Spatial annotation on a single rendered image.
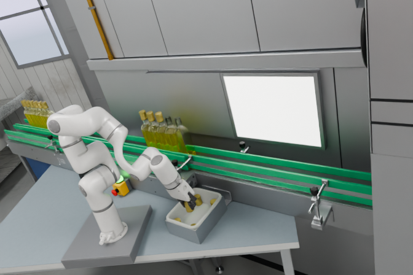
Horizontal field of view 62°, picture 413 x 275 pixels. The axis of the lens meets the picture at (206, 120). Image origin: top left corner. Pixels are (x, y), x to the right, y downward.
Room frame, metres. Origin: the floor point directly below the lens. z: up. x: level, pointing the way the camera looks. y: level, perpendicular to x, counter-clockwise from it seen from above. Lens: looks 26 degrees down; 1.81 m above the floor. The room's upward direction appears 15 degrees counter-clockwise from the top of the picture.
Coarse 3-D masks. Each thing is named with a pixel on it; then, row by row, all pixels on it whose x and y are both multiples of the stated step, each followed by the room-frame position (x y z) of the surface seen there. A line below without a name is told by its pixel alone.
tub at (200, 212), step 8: (200, 192) 1.31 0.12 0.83; (208, 192) 1.28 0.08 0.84; (216, 192) 1.26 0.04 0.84; (208, 200) 1.28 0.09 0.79; (216, 200) 1.21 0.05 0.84; (176, 208) 1.23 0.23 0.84; (184, 208) 1.26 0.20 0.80; (200, 208) 1.27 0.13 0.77; (208, 208) 1.25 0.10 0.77; (168, 216) 1.19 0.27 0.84; (176, 216) 1.22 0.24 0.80; (184, 216) 1.24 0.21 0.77; (192, 216) 1.23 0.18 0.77; (200, 216) 1.22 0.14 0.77; (176, 224) 1.13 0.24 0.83; (184, 224) 1.11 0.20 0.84
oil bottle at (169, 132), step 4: (168, 128) 1.51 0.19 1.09; (172, 128) 1.51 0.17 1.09; (168, 132) 1.51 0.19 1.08; (172, 132) 1.50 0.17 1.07; (168, 136) 1.51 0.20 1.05; (172, 136) 1.49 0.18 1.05; (168, 140) 1.52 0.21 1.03; (172, 140) 1.50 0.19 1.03; (172, 144) 1.51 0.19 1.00; (176, 144) 1.49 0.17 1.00; (172, 148) 1.51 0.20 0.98; (176, 148) 1.49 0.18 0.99
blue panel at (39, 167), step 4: (28, 160) 2.44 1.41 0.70; (32, 160) 2.39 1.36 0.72; (36, 160) 2.34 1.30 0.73; (32, 164) 2.42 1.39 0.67; (36, 164) 2.37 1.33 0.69; (40, 164) 2.32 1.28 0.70; (44, 164) 2.27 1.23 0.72; (48, 164) 2.23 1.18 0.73; (32, 168) 2.45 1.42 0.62; (36, 168) 2.39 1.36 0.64; (40, 168) 2.35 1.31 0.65; (44, 168) 2.30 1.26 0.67; (36, 172) 2.42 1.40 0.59; (40, 172) 2.38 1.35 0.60; (36, 176) 2.45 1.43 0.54; (40, 176) 2.40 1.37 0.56
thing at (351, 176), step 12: (144, 144) 1.75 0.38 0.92; (204, 156) 1.47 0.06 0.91; (216, 156) 1.42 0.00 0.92; (228, 156) 1.37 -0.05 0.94; (240, 156) 1.32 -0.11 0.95; (252, 156) 1.28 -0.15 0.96; (276, 168) 1.22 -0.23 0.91; (288, 168) 1.18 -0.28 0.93; (300, 168) 1.14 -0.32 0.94; (312, 168) 1.11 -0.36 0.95; (324, 168) 1.07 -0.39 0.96; (336, 168) 1.05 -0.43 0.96; (348, 180) 1.02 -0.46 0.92; (360, 180) 0.99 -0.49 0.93
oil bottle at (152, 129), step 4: (156, 124) 1.60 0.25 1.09; (152, 128) 1.58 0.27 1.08; (156, 128) 1.58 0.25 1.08; (152, 132) 1.58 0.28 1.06; (156, 132) 1.57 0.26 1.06; (152, 136) 1.59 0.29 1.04; (156, 136) 1.57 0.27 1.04; (152, 140) 1.59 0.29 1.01; (156, 140) 1.58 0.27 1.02; (156, 144) 1.58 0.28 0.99; (160, 144) 1.57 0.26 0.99; (156, 148) 1.59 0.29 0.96; (160, 148) 1.57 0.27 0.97
